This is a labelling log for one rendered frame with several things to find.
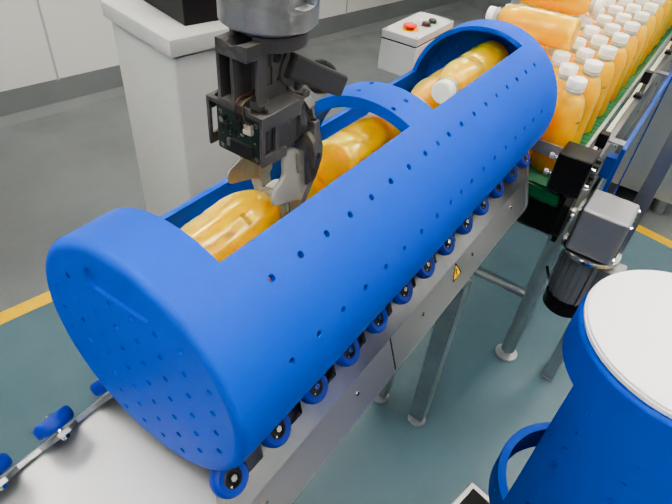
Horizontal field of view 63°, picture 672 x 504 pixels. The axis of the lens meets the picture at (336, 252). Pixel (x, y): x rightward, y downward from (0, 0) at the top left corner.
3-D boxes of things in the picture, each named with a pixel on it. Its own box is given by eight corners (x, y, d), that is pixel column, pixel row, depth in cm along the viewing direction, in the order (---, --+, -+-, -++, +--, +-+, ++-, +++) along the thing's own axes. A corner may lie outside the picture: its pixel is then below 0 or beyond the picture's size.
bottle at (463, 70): (499, 84, 106) (457, 116, 94) (467, 69, 108) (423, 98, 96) (514, 50, 101) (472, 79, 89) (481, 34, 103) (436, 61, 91)
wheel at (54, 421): (31, 427, 59) (43, 441, 60) (68, 399, 62) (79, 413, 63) (26, 430, 63) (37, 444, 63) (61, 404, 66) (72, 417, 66)
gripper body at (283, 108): (207, 147, 55) (197, 26, 47) (263, 117, 61) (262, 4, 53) (265, 176, 52) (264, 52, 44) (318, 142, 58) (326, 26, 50)
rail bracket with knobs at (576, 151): (534, 189, 120) (550, 148, 114) (545, 176, 125) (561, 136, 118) (579, 207, 116) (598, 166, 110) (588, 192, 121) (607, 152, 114)
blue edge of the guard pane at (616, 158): (536, 292, 161) (603, 143, 129) (605, 180, 213) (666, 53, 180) (553, 300, 159) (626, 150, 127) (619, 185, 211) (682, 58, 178)
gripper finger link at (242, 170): (215, 203, 63) (221, 138, 56) (250, 181, 66) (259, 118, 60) (235, 218, 62) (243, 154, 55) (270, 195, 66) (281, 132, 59)
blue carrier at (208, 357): (82, 382, 69) (6, 194, 51) (414, 134, 126) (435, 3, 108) (250, 517, 57) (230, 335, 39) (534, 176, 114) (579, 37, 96)
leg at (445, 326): (404, 420, 176) (444, 281, 136) (412, 408, 180) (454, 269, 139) (419, 430, 174) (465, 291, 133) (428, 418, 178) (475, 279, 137)
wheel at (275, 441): (257, 405, 64) (267, 406, 63) (286, 410, 67) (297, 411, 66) (250, 445, 63) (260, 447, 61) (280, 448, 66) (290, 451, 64)
